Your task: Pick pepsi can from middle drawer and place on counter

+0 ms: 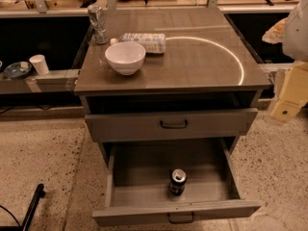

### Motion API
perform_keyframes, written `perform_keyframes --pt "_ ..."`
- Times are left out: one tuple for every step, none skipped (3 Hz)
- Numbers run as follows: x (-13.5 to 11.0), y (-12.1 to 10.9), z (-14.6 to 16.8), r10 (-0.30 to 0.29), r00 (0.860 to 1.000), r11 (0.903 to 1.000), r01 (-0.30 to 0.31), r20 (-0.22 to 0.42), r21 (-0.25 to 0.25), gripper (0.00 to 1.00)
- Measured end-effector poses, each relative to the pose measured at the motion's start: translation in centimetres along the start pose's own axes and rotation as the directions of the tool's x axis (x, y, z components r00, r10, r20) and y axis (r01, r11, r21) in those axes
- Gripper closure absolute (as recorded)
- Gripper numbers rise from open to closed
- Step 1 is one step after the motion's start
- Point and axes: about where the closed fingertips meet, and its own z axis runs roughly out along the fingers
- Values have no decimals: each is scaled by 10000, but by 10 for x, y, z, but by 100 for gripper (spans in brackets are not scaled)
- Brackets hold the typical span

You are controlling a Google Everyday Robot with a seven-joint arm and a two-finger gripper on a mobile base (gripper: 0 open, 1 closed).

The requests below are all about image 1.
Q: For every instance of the crushed silver can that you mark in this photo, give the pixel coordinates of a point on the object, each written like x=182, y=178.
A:
x=96, y=19

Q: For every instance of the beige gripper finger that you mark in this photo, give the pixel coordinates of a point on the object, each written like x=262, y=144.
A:
x=292, y=95

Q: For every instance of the white ceramic bowl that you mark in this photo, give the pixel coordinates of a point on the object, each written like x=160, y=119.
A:
x=125, y=58

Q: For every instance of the dark blue pepsi can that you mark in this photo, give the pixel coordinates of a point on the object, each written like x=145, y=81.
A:
x=178, y=179

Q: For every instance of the black top drawer handle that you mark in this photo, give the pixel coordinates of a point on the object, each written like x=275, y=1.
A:
x=175, y=125

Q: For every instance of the clear plastic water bottle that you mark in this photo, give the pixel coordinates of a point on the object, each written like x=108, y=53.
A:
x=153, y=43

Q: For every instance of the black drawer handle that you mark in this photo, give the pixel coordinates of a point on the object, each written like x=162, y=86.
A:
x=175, y=125
x=181, y=218

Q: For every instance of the grey open middle drawer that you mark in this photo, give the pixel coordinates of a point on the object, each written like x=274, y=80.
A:
x=138, y=183

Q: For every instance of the grey top drawer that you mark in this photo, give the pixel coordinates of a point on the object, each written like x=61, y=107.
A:
x=146, y=126

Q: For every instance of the black chair leg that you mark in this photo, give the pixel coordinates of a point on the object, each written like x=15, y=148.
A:
x=25, y=225

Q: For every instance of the grey drawer cabinet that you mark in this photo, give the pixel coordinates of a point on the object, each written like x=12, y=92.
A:
x=205, y=67

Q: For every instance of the black middle drawer handle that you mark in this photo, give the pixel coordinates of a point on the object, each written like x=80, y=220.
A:
x=181, y=218

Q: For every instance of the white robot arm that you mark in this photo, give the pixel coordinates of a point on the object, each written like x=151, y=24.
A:
x=292, y=32

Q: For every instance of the white paper cup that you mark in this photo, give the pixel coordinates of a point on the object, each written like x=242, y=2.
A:
x=39, y=63

